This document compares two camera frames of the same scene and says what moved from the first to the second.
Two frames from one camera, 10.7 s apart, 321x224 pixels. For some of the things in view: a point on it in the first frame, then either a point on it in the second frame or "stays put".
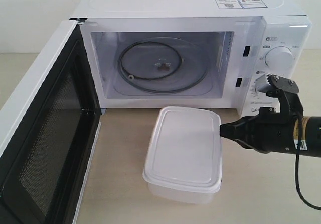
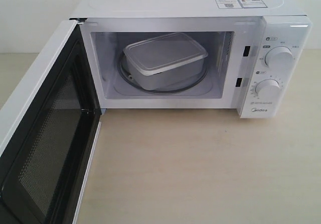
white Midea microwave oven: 191,45 stays put
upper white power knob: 279,57 stays put
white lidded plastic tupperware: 184,164 -> 165,61
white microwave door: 49,132 stays put
